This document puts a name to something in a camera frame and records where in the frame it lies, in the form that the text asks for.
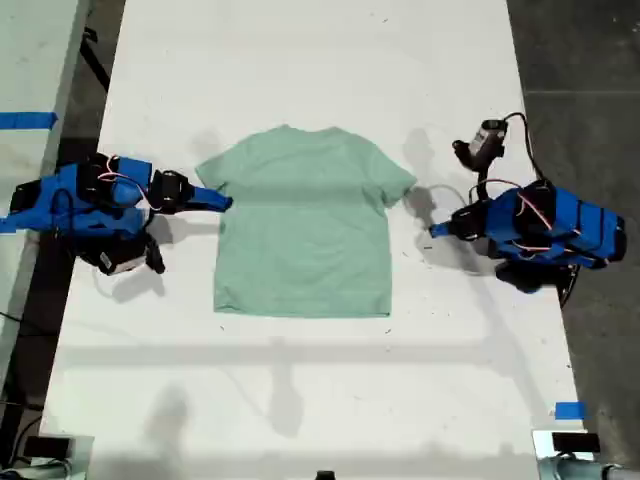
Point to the black camera box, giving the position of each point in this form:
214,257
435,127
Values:
482,140
120,262

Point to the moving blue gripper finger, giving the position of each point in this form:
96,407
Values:
444,234
207,205

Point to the white side table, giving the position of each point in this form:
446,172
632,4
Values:
30,60

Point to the black metal bar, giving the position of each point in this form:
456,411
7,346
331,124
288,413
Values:
95,60

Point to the small black box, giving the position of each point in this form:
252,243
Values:
575,442
47,446

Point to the black camera stalk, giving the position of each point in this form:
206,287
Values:
484,182
155,255

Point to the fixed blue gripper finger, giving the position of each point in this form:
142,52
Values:
442,227
210,194

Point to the square blue tape patch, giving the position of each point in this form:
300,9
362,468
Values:
570,411

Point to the black table clamp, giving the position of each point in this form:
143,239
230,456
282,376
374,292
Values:
570,287

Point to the blue and black robot arm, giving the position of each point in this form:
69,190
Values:
75,210
575,225

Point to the pale green T-shirt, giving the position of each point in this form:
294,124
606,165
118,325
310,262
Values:
300,225

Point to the short blue tape strip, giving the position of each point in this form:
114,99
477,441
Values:
7,226

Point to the long blue tape strip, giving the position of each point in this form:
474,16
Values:
25,120

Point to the small black object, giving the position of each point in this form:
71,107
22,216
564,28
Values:
325,475

